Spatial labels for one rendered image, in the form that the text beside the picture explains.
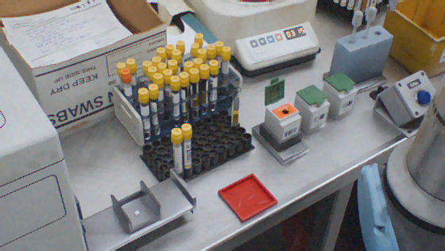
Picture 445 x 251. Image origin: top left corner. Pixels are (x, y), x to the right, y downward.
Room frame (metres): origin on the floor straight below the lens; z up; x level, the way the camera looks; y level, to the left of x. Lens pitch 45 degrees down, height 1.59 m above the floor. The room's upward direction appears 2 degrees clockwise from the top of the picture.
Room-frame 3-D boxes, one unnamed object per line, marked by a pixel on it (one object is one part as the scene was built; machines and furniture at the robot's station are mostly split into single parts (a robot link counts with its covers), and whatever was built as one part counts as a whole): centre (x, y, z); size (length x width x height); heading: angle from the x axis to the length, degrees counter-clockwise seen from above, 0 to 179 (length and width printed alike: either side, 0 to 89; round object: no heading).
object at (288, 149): (0.68, -0.10, 0.89); 0.09 x 0.05 x 0.04; 36
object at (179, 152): (0.65, 0.04, 0.93); 0.17 x 0.09 x 0.11; 126
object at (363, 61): (0.86, -0.26, 0.92); 0.10 x 0.07 x 0.10; 120
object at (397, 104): (0.77, -0.32, 0.92); 0.13 x 0.07 x 0.08; 35
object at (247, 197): (0.55, -0.05, 0.88); 0.07 x 0.07 x 0.01; 35
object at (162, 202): (0.48, 0.13, 0.92); 0.21 x 0.07 x 0.05; 125
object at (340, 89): (0.77, -0.21, 0.91); 0.05 x 0.04 x 0.07; 35
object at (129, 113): (0.75, 0.08, 0.91); 0.20 x 0.10 x 0.07; 125
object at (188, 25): (0.94, 0.11, 0.92); 0.24 x 0.12 x 0.10; 35
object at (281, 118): (0.68, -0.10, 0.92); 0.05 x 0.04 x 0.06; 36
